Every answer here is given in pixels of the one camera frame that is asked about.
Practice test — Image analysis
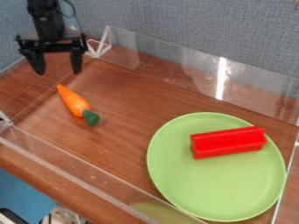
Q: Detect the red plastic block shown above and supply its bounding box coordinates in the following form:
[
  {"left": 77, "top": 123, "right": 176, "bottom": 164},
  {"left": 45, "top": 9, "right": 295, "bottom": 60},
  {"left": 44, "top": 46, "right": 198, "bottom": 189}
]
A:
[{"left": 190, "top": 126, "right": 267, "bottom": 159}]

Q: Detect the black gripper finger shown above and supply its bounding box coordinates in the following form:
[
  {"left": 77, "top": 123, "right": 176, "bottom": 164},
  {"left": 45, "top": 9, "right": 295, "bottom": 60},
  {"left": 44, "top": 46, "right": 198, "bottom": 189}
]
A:
[
  {"left": 69, "top": 47, "right": 82, "bottom": 74},
  {"left": 26, "top": 52, "right": 45, "bottom": 75}
]

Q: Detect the clear acrylic enclosure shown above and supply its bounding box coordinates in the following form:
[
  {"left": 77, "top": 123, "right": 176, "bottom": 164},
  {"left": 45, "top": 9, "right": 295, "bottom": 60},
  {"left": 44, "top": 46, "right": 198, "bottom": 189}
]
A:
[{"left": 0, "top": 26, "right": 299, "bottom": 224}]

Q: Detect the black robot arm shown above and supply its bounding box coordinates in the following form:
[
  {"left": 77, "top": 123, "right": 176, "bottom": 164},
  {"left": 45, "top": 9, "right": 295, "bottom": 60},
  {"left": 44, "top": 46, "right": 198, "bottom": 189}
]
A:
[{"left": 14, "top": 0, "right": 88, "bottom": 76}]

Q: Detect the orange toy carrot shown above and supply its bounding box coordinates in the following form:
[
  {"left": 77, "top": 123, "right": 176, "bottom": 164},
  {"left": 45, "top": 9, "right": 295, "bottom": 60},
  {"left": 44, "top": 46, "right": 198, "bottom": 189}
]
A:
[{"left": 56, "top": 84, "right": 100, "bottom": 127}]

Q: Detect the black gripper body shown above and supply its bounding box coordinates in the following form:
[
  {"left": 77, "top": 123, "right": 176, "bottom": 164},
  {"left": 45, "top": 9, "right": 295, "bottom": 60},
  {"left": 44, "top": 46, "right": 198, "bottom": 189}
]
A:
[{"left": 14, "top": 28, "right": 88, "bottom": 54}]

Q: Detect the black cable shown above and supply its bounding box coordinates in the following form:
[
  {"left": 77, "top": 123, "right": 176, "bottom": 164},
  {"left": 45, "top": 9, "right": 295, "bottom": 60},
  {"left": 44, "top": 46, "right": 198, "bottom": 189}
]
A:
[{"left": 57, "top": 0, "right": 84, "bottom": 32}]

